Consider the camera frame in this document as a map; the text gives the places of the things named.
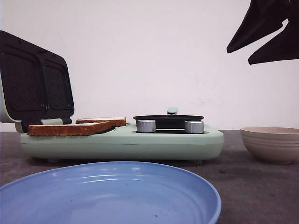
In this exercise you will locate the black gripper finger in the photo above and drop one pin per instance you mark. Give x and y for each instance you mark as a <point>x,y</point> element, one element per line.
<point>284,46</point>
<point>262,18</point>

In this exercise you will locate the small black frying pan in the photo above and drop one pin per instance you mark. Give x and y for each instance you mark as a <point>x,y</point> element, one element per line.
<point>169,121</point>

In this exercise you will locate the breakfast maker hinged lid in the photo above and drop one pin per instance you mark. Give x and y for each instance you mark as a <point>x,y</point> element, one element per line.
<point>35,84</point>

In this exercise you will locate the blue plate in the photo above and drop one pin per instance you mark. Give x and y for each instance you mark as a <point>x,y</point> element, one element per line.
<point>121,192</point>

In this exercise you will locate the right silver control knob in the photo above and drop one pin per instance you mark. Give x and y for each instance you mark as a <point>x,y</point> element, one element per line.
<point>194,126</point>

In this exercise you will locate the white bread slice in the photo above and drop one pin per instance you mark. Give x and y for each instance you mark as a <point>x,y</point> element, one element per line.
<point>116,121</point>
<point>83,129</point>

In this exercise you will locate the silver control knob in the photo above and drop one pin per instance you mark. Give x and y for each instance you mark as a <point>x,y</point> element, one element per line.
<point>194,126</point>
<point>146,126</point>

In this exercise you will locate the beige ribbed bowl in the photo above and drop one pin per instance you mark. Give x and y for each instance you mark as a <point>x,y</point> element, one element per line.
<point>272,144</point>

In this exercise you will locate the mint green breakfast maker base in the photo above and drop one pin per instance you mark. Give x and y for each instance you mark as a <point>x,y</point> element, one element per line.
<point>125,143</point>

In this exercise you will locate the left silver control knob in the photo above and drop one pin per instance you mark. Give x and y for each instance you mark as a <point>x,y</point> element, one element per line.
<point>146,126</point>

